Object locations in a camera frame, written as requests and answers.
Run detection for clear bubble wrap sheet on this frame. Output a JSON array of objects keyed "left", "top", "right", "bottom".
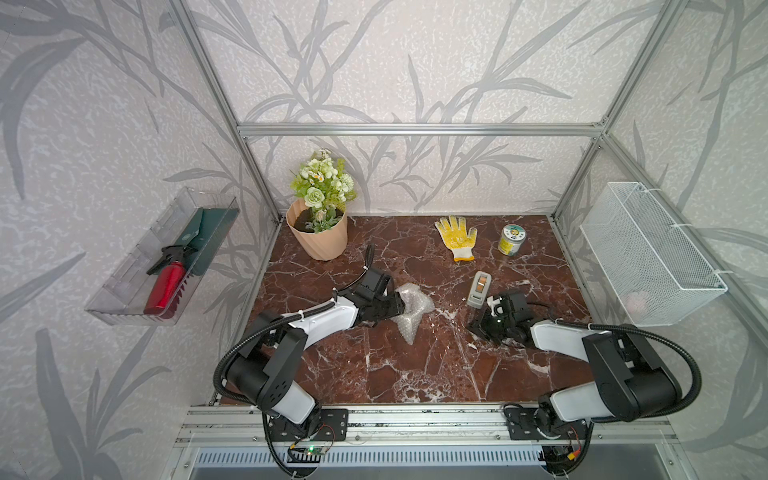
[{"left": 392, "top": 283, "right": 435, "bottom": 345}]

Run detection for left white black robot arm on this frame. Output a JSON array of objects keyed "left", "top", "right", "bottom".
[{"left": 213, "top": 245, "right": 405, "bottom": 433}]

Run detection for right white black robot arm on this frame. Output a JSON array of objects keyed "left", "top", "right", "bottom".
[{"left": 468, "top": 290, "right": 703, "bottom": 428}]

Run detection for beige ribbed flower pot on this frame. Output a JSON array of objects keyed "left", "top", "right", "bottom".
[{"left": 286, "top": 198, "right": 348, "bottom": 261}]

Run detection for sunflower label tin can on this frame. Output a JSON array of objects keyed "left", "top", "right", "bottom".
[{"left": 498, "top": 224, "right": 527, "bottom": 256}]

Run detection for yellow white work glove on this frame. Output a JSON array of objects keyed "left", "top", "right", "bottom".
[{"left": 435, "top": 215, "right": 478, "bottom": 262}]

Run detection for green white artificial flowers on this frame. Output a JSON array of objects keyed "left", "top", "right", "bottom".
[{"left": 290, "top": 149, "right": 356, "bottom": 233}]

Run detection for dark green trowel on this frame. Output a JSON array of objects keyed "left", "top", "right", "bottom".
[{"left": 174, "top": 208, "right": 238, "bottom": 276}]

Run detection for red spray bottle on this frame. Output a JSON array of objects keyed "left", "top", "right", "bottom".
[{"left": 143, "top": 245, "right": 196, "bottom": 320}]

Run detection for white wire mesh basket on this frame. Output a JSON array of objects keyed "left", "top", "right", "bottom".
[{"left": 580, "top": 182, "right": 728, "bottom": 327}]

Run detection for aluminium cage frame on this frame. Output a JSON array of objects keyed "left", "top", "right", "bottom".
[{"left": 181, "top": 1, "right": 767, "bottom": 339}]

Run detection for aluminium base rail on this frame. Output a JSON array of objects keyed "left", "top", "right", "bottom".
[{"left": 174, "top": 403, "right": 679, "bottom": 448}]

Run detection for clear plastic wall bin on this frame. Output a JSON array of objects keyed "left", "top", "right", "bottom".
[{"left": 85, "top": 187, "right": 240, "bottom": 326}]

